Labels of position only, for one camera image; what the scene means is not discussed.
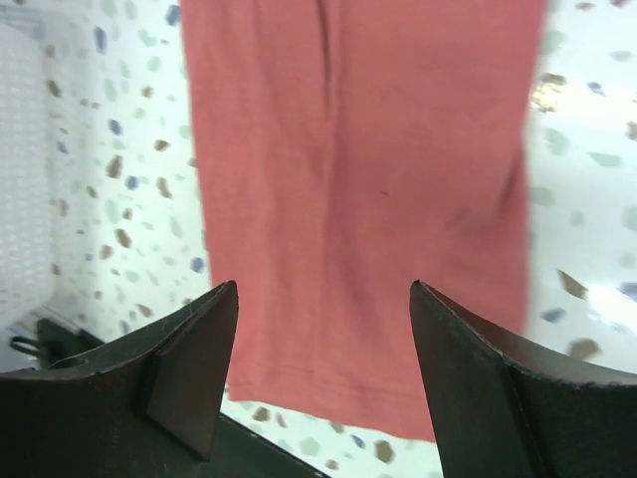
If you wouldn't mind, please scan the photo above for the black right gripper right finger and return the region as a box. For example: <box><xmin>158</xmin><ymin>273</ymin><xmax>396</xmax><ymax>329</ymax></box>
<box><xmin>409</xmin><ymin>281</ymin><xmax>636</xmax><ymax>478</ymax></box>

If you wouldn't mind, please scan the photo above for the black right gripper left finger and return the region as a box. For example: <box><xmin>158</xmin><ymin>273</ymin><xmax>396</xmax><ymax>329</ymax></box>
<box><xmin>1</xmin><ymin>281</ymin><xmax>239</xmax><ymax>478</ymax></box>

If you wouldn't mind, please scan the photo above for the salmon pink t shirt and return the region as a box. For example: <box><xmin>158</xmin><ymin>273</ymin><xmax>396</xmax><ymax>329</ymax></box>
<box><xmin>181</xmin><ymin>0</ymin><xmax>544</xmax><ymax>441</ymax></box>

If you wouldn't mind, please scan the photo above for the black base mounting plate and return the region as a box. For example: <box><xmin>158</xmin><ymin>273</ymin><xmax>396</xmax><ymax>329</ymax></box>
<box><xmin>9</xmin><ymin>318</ymin><xmax>329</xmax><ymax>478</ymax></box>

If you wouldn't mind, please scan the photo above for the white plastic basket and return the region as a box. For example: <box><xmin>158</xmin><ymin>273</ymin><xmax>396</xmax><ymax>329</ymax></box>
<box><xmin>1</xmin><ymin>6</ymin><xmax>54</xmax><ymax>328</ymax></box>

